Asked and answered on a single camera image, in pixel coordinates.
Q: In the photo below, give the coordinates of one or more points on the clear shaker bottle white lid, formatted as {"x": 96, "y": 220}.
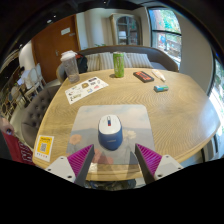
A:
{"x": 71, "y": 70}

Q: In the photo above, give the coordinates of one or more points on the group of white chairs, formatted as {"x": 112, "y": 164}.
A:
{"x": 33, "y": 81}

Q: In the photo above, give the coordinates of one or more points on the large black-framed window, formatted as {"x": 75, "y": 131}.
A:
{"x": 165, "y": 36}

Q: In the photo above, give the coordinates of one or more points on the grey curved sofa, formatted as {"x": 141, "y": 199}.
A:
{"x": 163, "y": 56}

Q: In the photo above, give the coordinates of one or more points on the grey tufted armchair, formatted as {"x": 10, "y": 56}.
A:
{"x": 38, "y": 113}

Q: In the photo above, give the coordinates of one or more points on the person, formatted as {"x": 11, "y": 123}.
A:
{"x": 15, "y": 148}

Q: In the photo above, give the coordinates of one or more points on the white tube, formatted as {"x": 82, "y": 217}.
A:
{"x": 158, "y": 75}

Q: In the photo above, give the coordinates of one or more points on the yellow code sticker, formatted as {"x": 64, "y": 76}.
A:
{"x": 44, "y": 147}

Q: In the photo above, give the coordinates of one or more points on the glass door cabinet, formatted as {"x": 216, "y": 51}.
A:
{"x": 126, "y": 30}

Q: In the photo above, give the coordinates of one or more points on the black and red backpack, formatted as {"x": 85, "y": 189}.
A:
{"x": 82, "y": 64}

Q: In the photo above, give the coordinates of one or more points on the small teal packet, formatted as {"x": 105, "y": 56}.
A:
{"x": 161, "y": 88}

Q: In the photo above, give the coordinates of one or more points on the black and red flat box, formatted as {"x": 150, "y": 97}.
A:
{"x": 143, "y": 76}

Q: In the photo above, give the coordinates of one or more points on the brown wooden door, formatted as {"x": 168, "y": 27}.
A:
{"x": 50, "y": 46}

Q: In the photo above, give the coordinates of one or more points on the white cartoon sticker sheet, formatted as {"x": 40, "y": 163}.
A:
{"x": 85, "y": 90}

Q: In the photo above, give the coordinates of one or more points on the white and blue computer mouse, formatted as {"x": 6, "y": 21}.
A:
{"x": 110, "y": 133}

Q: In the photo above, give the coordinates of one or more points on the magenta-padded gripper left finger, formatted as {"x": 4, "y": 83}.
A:
{"x": 60, "y": 166}

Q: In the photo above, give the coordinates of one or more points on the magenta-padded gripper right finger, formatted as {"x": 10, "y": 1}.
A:
{"x": 168, "y": 165}

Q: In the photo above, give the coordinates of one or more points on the striped cushion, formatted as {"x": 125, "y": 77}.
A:
{"x": 106, "y": 60}
{"x": 93, "y": 62}
{"x": 138, "y": 60}

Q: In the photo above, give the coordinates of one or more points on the white door sign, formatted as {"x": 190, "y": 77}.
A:
{"x": 65, "y": 31}

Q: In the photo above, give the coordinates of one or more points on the green drink can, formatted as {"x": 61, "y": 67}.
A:
{"x": 118, "y": 65}

